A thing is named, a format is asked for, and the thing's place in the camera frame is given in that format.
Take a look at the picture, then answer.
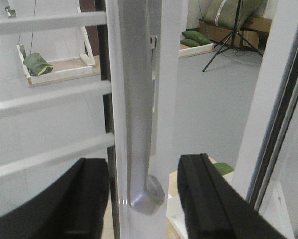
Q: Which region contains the silver door handle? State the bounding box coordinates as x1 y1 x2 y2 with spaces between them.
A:
119 0 164 215

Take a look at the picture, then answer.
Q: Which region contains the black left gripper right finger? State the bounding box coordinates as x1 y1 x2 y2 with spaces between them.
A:
177 153 294 239

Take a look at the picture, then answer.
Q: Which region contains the white sliding glass door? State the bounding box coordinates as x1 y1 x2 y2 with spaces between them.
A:
0 0 183 239

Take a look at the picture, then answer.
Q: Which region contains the brown cardboard box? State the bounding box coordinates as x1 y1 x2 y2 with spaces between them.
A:
198 16 272 48

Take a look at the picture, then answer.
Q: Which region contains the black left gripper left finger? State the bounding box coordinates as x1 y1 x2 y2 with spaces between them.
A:
0 158 109 239

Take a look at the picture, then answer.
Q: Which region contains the white door frame post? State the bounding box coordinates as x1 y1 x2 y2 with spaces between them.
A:
232 0 298 239

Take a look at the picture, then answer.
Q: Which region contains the silver door lock plate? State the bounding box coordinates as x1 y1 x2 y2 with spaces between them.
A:
150 35 158 156

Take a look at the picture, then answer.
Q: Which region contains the black tripod stand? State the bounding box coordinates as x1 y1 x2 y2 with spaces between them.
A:
202 0 263 73

